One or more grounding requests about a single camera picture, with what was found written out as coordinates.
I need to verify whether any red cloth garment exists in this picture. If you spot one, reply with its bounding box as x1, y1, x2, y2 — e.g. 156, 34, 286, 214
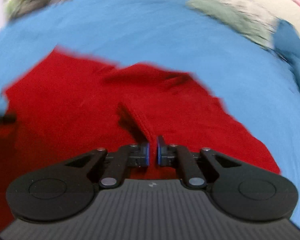
0, 48, 280, 231

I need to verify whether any dark blue pillow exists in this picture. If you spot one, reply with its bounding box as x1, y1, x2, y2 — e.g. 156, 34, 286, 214
273, 20, 300, 89

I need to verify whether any green folded cloth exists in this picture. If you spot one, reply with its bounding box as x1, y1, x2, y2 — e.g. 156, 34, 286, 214
187, 0, 271, 49

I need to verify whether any blue bed sheet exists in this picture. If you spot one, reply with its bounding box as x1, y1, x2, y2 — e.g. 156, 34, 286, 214
0, 0, 300, 227

